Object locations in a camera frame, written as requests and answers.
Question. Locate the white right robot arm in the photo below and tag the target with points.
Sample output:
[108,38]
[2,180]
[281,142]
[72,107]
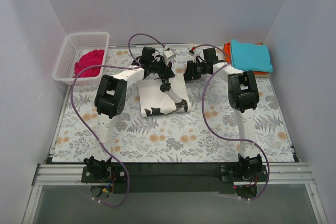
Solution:
[243,96]

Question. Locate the crumpled red t shirt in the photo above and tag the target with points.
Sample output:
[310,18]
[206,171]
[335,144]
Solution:
[92,58]

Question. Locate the aluminium frame rail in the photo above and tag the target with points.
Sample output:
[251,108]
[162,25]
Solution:
[171,193]

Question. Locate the floral patterned table mat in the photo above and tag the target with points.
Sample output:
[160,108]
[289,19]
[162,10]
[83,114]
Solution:
[172,138]

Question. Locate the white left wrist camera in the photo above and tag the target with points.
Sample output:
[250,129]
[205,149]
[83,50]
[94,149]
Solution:
[168,55]

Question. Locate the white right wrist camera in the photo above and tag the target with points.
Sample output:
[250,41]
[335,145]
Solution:
[195,54]

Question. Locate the white t shirt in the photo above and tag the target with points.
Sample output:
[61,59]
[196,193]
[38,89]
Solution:
[159,98]

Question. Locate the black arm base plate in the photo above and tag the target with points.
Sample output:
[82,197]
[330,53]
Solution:
[173,178]

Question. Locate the folded orange t shirt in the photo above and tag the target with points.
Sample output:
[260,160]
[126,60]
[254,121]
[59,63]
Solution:
[228,57]

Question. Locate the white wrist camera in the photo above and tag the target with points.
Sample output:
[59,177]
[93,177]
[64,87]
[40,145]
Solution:
[195,54]
[168,55]

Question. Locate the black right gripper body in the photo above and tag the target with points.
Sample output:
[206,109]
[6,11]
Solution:
[189,71]

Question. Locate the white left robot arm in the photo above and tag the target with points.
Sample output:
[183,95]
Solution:
[110,102]

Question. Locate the white plastic laundry basket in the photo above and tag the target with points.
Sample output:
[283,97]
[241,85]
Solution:
[74,47]

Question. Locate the folded blue t shirt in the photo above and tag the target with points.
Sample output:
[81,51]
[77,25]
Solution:
[252,57]

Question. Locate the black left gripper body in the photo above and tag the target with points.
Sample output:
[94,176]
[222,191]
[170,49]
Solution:
[165,73]

